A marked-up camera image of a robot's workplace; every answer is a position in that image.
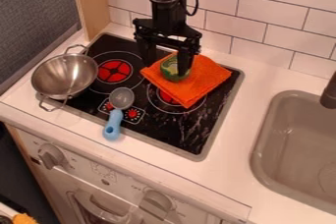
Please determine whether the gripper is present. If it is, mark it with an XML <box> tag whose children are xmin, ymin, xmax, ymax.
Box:
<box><xmin>131</xmin><ymin>17</ymin><xmax>204</xmax><ymax>78</ymax></box>

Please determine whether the silver pan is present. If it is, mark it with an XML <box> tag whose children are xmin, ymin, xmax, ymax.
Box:
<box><xmin>29</xmin><ymin>44</ymin><xmax>100</xmax><ymax>113</ymax></box>

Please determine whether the orange cloth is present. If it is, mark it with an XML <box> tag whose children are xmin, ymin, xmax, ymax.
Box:
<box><xmin>139</xmin><ymin>52</ymin><xmax>234</xmax><ymax>110</ymax></box>

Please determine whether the toy stove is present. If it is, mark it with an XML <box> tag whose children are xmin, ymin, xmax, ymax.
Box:
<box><xmin>37</xmin><ymin>32</ymin><xmax>246</xmax><ymax>163</ymax></box>

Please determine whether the toy sink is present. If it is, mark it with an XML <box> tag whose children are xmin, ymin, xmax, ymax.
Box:
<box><xmin>249</xmin><ymin>89</ymin><xmax>336</xmax><ymax>216</ymax></box>

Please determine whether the tap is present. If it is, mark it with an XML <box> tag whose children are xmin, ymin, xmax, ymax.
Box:
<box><xmin>318</xmin><ymin>71</ymin><xmax>336</xmax><ymax>110</ymax></box>

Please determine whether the blue handled silver scoop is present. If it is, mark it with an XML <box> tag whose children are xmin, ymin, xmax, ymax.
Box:
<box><xmin>100</xmin><ymin>86</ymin><xmax>137</xmax><ymax>141</ymax></box>

